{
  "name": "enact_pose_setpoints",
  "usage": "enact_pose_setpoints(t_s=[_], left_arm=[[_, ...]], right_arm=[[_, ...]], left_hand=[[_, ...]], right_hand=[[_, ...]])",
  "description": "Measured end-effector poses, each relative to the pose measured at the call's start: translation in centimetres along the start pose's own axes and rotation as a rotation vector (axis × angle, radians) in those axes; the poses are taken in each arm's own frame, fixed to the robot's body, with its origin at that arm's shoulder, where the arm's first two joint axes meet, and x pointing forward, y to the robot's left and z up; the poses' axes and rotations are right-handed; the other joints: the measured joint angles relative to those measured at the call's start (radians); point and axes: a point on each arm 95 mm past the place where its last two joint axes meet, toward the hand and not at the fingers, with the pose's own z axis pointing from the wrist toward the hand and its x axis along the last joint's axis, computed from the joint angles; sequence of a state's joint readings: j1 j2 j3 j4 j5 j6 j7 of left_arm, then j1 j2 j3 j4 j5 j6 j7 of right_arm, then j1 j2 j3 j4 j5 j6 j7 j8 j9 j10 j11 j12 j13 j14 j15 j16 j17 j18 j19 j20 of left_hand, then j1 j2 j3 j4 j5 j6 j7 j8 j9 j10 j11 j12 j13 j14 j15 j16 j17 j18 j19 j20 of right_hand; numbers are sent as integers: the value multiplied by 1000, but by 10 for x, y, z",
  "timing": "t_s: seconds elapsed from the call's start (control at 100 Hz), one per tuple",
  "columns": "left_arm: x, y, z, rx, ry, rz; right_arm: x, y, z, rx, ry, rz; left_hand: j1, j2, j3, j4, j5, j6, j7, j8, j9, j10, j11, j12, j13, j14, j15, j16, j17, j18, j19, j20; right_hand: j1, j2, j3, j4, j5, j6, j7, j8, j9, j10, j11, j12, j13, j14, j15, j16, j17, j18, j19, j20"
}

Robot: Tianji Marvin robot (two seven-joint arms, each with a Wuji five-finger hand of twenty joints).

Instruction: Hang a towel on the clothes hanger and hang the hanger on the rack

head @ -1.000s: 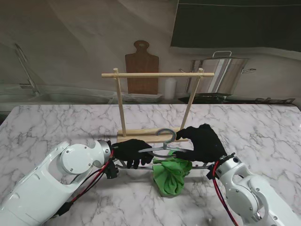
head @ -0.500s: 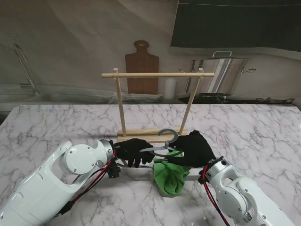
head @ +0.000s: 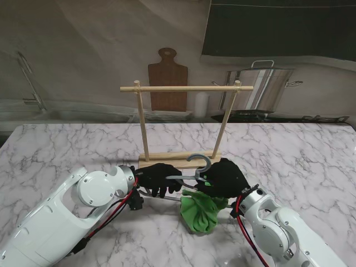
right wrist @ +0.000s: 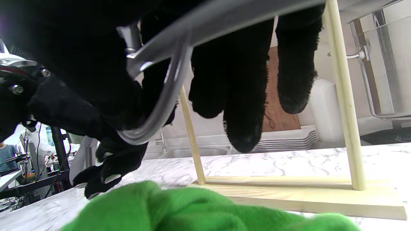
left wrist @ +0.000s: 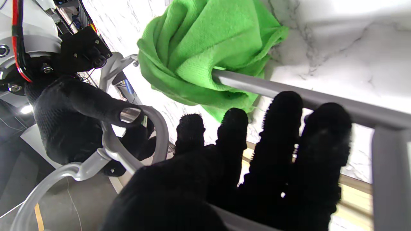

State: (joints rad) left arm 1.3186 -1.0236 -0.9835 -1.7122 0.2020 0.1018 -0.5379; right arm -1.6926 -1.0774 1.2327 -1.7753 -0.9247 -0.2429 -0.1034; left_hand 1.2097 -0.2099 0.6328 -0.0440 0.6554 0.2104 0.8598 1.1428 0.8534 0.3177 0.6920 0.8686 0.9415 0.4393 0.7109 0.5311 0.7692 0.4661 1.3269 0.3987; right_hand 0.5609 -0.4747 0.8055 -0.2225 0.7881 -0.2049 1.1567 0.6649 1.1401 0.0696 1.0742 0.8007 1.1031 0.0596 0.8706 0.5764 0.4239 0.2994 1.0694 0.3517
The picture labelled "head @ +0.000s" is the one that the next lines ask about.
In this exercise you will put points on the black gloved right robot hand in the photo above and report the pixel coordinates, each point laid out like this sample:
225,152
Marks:
225,178

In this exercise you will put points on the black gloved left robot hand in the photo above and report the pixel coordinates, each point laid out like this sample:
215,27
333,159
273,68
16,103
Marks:
155,175

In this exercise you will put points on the grey plastic clothes hanger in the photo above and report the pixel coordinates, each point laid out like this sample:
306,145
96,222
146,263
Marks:
180,177

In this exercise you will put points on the green microfibre towel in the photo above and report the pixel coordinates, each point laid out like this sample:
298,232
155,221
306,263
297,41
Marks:
200,214

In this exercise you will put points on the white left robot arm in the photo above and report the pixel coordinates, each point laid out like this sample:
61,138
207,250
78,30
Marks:
55,222

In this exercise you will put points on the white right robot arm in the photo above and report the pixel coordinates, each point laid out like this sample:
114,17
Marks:
278,222

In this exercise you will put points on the wooden hanging rack stand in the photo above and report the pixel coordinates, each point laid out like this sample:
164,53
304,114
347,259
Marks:
167,162

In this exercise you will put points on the stack of white plates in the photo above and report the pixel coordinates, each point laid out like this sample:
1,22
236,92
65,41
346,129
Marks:
167,115

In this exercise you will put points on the brown wooden cutting board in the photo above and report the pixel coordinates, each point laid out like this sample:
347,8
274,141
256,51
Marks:
167,78

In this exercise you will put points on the stainless steel stockpot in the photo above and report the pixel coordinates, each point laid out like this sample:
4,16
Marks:
267,89

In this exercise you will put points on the steel sink basin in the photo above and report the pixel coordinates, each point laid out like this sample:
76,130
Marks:
69,115

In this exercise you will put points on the chrome kitchen faucet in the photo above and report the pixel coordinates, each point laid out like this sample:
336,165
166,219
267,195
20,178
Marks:
32,97

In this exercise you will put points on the dark range hood panel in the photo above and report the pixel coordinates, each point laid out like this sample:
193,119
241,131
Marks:
278,27

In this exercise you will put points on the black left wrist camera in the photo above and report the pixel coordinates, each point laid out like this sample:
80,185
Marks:
135,201

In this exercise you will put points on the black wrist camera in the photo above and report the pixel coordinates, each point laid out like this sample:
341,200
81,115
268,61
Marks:
135,201
235,212

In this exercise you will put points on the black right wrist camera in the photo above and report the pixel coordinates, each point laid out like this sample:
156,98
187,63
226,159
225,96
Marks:
235,212

